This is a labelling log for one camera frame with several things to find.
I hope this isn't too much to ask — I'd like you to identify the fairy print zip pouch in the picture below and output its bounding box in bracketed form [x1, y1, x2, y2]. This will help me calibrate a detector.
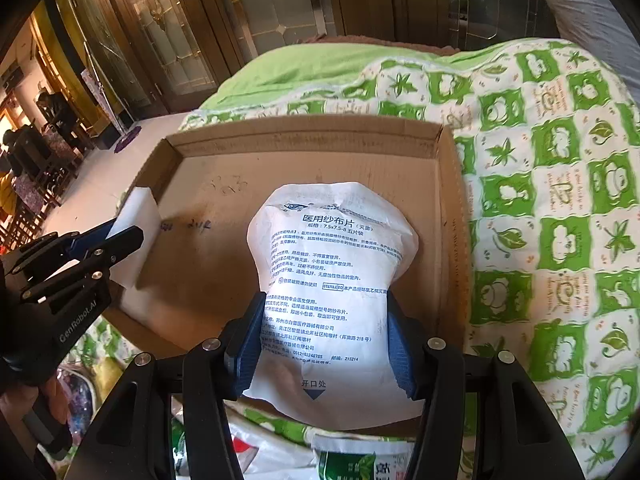
[56, 364, 99, 446]

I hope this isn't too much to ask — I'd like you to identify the white gauze pad packet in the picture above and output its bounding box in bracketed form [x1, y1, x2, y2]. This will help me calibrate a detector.
[245, 182, 422, 430]

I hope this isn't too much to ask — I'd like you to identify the person's left hand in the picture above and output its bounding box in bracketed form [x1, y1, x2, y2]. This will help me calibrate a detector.
[1, 377, 68, 432]

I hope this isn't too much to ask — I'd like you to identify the shallow cardboard tray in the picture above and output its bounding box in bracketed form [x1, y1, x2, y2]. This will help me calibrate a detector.
[114, 115, 471, 356]

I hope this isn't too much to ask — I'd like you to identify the standing banner sign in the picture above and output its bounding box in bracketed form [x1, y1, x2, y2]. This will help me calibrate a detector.
[81, 68, 141, 154]

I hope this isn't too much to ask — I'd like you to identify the person in dark clothes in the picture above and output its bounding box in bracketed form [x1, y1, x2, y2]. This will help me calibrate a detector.
[36, 90, 94, 154]

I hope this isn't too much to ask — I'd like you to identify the wooden glass cabinet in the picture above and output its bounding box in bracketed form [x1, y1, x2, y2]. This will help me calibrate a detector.
[49, 0, 557, 116]

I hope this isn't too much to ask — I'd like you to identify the green pillow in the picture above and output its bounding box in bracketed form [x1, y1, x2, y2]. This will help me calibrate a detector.
[199, 41, 501, 111]

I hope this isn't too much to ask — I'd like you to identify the green patterned quilt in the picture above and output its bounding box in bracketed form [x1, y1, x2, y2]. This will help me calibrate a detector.
[74, 38, 640, 480]

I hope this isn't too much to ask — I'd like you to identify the clear plastic stuffed bag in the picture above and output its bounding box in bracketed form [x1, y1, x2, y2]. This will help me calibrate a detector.
[546, 0, 639, 101]

